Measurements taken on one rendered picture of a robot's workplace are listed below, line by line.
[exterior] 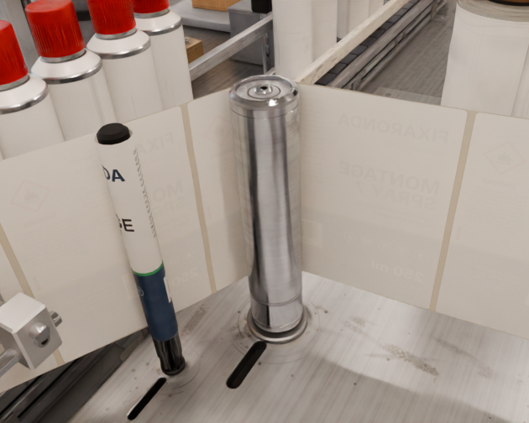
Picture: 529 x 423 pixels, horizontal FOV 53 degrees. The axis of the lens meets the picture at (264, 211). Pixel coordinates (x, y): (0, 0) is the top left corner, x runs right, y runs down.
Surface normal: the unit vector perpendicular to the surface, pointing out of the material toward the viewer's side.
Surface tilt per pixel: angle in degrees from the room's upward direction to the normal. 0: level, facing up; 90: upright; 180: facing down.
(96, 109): 90
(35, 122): 90
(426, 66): 0
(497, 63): 87
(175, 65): 90
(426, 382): 0
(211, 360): 0
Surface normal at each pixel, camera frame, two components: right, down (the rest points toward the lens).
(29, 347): 0.86, 0.28
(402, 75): -0.06, -0.79
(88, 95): 0.65, 0.44
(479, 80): -0.71, 0.47
